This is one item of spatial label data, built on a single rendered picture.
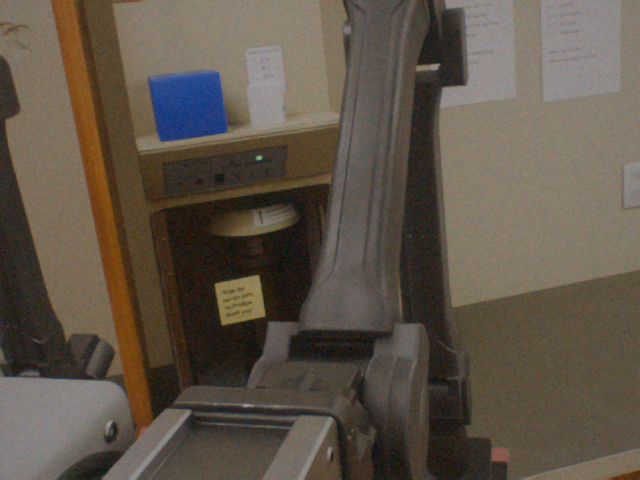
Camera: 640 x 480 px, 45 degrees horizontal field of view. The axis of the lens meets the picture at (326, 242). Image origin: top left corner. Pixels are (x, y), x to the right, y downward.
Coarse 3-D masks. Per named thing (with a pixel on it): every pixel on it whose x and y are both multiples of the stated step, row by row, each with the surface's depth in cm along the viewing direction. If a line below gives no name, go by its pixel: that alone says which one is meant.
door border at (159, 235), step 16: (160, 224) 126; (160, 240) 126; (160, 256) 127; (160, 272) 127; (176, 288) 129; (176, 304) 130; (176, 320) 130; (176, 336) 131; (176, 352) 132; (192, 384) 134
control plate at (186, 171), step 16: (192, 160) 116; (208, 160) 117; (224, 160) 118; (240, 160) 119; (256, 160) 121; (272, 160) 122; (176, 176) 119; (192, 176) 120; (208, 176) 121; (240, 176) 123; (256, 176) 124; (272, 176) 126; (176, 192) 123
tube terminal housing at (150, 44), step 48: (192, 0) 119; (240, 0) 121; (288, 0) 123; (144, 48) 119; (192, 48) 121; (240, 48) 123; (288, 48) 125; (144, 96) 121; (240, 96) 125; (288, 96) 127; (240, 192) 129
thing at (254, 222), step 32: (288, 192) 130; (320, 192) 131; (192, 224) 127; (224, 224) 128; (256, 224) 130; (288, 224) 131; (320, 224) 132; (192, 256) 128; (224, 256) 130; (256, 256) 131; (288, 256) 133; (192, 288) 130; (288, 288) 134; (192, 320) 131; (256, 320) 134; (288, 320) 136; (192, 352) 133; (224, 352) 134; (256, 352) 136; (224, 384) 136
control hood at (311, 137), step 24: (288, 120) 122; (312, 120) 119; (336, 120) 118; (144, 144) 113; (168, 144) 113; (192, 144) 113; (216, 144) 115; (240, 144) 116; (264, 144) 118; (288, 144) 119; (312, 144) 121; (144, 168) 115; (288, 168) 125; (312, 168) 127; (144, 192) 124; (192, 192) 124
